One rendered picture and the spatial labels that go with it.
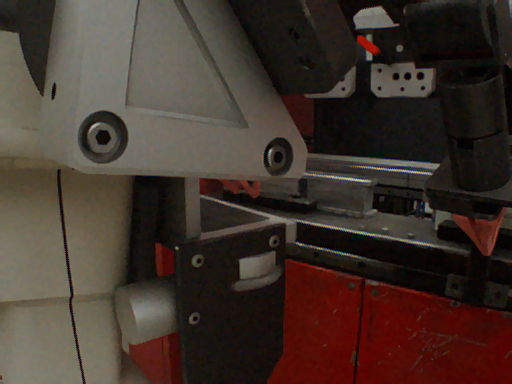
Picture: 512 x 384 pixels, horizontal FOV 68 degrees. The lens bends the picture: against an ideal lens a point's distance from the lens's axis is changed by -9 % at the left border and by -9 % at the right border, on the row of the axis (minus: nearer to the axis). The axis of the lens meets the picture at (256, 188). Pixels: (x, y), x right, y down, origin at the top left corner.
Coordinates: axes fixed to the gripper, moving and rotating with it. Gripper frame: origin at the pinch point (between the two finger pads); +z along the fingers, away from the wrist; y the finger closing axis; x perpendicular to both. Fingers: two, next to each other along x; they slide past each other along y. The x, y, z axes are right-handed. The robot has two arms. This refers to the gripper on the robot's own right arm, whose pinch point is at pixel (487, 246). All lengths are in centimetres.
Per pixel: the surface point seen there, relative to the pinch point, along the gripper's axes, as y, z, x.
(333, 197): 54, 24, -30
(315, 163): 81, 30, -51
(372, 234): 35.5, 24.1, -20.4
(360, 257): 38, 29, -17
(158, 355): 99, 61, 25
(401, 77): 36, -2, -45
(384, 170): 56, 32, -56
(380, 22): 42, -14, -51
